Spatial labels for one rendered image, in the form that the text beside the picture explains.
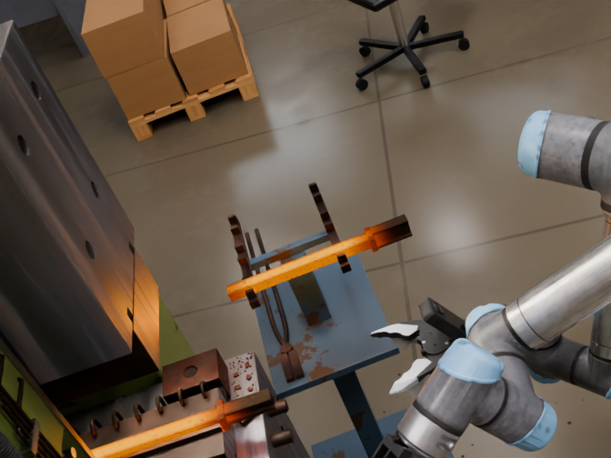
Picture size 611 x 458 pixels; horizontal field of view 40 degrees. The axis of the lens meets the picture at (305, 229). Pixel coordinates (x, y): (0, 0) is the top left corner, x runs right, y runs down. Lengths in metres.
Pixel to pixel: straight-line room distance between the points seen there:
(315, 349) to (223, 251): 1.67
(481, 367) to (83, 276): 0.53
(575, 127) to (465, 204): 1.97
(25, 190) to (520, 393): 0.68
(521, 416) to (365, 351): 0.84
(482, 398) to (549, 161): 0.49
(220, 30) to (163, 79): 0.40
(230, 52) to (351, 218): 1.40
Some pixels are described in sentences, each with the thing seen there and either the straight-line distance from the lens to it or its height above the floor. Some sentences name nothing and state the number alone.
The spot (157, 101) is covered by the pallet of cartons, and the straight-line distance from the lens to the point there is 4.59.
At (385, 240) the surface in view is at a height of 0.97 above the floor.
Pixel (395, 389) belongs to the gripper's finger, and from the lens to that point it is 1.49.
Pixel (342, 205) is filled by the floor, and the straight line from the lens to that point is 3.57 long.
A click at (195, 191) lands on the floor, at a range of 4.05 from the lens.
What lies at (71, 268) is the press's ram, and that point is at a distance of 1.11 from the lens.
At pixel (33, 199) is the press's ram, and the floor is 1.65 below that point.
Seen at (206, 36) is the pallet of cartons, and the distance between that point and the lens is 4.50.
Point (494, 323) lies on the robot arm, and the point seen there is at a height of 1.22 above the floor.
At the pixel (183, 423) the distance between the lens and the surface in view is 1.59.
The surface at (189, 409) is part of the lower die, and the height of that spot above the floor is 0.99.
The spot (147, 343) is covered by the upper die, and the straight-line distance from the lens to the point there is 1.29.
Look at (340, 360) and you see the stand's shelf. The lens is 1.95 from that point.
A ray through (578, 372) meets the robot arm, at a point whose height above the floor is 0.90.
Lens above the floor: 2.13
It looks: 37 degrees down
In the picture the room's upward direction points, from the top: 22 degrees counter-clockwise
